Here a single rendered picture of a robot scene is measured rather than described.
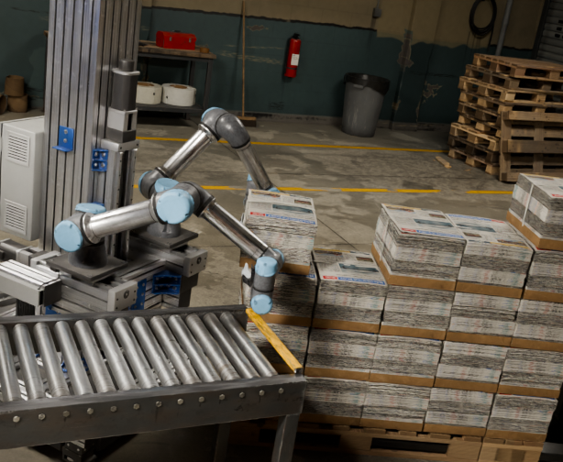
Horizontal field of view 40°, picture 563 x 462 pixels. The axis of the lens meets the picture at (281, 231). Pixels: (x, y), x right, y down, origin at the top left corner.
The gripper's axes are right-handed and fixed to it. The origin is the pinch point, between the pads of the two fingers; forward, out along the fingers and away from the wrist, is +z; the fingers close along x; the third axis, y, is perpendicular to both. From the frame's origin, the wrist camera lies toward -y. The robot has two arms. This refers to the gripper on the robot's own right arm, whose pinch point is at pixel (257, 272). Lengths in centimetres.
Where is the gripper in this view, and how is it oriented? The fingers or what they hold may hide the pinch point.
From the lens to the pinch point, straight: 304.9
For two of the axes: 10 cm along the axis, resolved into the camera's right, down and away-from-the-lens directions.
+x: -9.9, -1.1, -1.1
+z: -0.7, -3.4, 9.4
